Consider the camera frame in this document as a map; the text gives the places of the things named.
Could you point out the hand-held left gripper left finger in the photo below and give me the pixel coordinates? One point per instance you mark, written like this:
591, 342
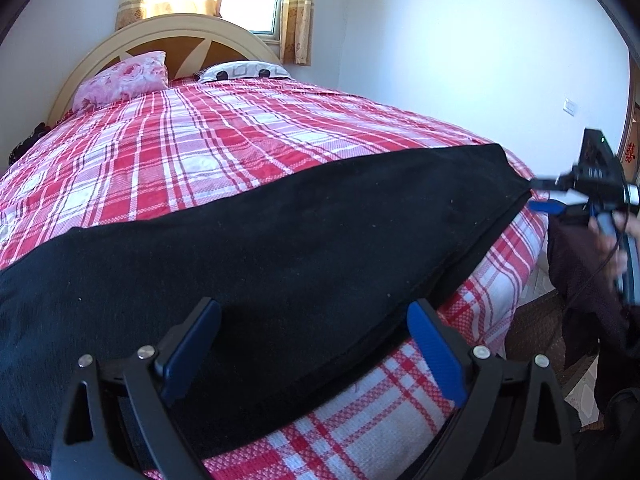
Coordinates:
192, 345

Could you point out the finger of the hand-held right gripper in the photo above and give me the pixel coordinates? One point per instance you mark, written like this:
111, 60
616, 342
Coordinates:
552, 182
546, 206

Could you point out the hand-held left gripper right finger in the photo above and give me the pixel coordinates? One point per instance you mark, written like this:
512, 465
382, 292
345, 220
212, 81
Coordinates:
435, 350

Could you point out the black pants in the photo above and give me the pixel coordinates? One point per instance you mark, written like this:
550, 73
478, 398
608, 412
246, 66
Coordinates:
300, 235

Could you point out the person's right hand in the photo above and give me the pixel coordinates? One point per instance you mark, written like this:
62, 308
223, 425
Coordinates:
607, 250

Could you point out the red paper decoration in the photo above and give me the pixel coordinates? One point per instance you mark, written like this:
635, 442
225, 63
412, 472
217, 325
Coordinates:
631, 152

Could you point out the person's dark clothing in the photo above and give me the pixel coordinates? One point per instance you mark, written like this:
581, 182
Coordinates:
585, 300

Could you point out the red plaid bed sheet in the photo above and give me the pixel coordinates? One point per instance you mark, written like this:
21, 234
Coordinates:
200, 160

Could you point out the dark cloth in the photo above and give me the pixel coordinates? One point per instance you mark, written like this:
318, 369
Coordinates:
27, 145

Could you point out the pink floral pillow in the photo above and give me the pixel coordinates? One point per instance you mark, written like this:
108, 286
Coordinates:
122, 80

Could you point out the white patterned pillow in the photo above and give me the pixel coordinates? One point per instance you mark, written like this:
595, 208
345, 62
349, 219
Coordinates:
245, 70

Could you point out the cream wooden headboard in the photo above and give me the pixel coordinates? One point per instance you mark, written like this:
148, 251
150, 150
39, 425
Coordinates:
150, 27

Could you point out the wooden door frame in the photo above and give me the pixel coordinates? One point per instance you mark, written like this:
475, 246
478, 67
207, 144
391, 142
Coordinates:
626, 130

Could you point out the white wall socket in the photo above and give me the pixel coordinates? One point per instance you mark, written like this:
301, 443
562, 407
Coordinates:
571, 106

